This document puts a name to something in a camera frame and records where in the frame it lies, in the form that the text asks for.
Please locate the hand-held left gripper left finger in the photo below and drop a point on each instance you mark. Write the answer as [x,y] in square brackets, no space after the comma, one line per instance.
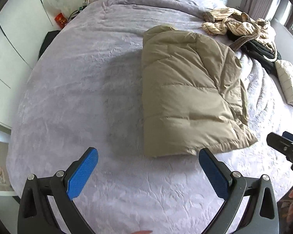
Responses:
[84,170]

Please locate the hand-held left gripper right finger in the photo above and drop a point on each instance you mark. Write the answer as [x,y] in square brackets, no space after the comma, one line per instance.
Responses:
[212,173]

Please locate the beige puffer jacket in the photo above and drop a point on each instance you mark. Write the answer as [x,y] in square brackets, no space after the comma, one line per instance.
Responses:
[185,90]

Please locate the white puffer jacket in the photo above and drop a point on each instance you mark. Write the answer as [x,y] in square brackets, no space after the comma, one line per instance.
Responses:
[288,80]

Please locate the purple blanket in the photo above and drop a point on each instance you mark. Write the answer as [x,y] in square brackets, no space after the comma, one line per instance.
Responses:
[88,78]

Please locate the black garment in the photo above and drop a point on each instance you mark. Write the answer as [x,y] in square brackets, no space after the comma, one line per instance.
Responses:
[261,51]

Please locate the cream striped garment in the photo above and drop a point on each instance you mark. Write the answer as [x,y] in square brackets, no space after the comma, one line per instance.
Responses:
[222,26]

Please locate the white wardrobe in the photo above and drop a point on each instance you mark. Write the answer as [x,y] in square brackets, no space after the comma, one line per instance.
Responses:
[9,53]

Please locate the red box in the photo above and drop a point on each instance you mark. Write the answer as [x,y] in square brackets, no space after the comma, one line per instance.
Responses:
[61,19]

